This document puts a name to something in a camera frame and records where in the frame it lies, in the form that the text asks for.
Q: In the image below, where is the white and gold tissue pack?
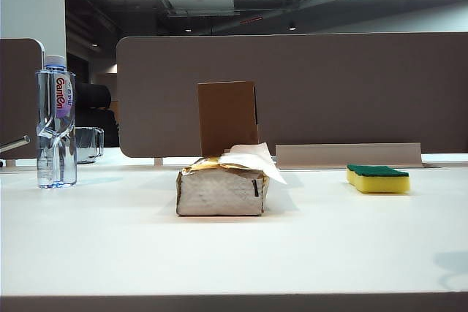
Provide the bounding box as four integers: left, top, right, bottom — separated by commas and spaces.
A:
176, 156, 271, 217

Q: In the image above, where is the clear glass cup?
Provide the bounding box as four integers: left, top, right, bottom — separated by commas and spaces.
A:
75, 126, 105, 164

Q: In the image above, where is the black office chair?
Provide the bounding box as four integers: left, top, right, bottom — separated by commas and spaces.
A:
75, 82, 121, 148

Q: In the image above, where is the brown cardboard box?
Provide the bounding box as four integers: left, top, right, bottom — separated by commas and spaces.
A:
197, 80, 261, 158

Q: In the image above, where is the clear Ganten water bottle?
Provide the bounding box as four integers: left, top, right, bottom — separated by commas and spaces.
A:
35, 54, 78, 189

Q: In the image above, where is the yellow sponge with green scourer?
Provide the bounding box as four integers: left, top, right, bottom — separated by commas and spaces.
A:
346, 164, 411, 195

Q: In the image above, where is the small brown desk divider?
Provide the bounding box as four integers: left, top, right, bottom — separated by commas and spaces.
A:
0, 37, 46, 161

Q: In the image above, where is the beige cable tray flap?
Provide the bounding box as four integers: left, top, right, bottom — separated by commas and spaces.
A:
275, 142, 423, 170

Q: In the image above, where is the large brown desk divider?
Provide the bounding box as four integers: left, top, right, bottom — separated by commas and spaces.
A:
116, 32, 468, 159

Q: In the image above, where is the white tissue sheet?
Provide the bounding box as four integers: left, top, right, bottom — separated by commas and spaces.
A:
219, 142, 288, 185

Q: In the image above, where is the grey metal rod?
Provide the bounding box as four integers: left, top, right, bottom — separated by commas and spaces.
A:
0, 134, 31, 153

